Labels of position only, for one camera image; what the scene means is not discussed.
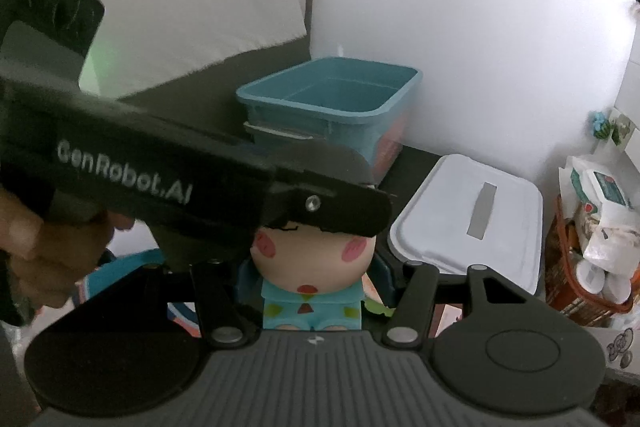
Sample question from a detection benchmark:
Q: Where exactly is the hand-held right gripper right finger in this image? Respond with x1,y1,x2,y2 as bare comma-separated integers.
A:
371,252,552,351

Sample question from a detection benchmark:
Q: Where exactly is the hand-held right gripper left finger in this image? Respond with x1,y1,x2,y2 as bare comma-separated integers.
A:
95,256,265,351

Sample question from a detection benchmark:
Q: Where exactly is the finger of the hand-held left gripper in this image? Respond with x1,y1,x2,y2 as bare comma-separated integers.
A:
269,183,394,239

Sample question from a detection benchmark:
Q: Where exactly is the cartoon doll figurine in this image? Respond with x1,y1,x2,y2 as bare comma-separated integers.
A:
250,217,377,333

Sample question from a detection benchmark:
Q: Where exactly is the teal plastic storage bin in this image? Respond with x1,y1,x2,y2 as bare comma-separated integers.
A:
235,56,424,188

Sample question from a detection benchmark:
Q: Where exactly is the white bin lid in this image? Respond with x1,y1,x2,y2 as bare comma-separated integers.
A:
387,153,545,301

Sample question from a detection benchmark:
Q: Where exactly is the person's left hand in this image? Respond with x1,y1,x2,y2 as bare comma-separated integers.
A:
0,188,137,309

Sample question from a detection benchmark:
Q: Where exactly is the teal printed object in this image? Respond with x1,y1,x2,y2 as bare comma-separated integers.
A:
72,251,198,334

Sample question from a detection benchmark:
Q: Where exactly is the orange plastic basket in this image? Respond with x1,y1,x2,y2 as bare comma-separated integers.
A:
544,207,640,329

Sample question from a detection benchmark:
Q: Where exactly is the white jar with labelled lid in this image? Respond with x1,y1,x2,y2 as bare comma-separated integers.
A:
574,259,607,296

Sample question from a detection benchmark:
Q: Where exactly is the white cabinet door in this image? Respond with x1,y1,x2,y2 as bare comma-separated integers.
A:
590,321,640,380

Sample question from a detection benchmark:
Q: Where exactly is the white crumpled plastic bag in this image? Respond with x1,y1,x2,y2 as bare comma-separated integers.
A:
556,153,640,277

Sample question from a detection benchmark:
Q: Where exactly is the wet wipes pack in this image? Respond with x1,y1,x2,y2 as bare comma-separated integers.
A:
570,158,635,208

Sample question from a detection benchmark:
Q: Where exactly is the cartoon outline sticker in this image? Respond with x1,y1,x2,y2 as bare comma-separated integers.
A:
605,328,637,369

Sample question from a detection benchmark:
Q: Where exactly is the blue and green flower decoration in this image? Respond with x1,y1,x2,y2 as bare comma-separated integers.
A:
587,108,635,144

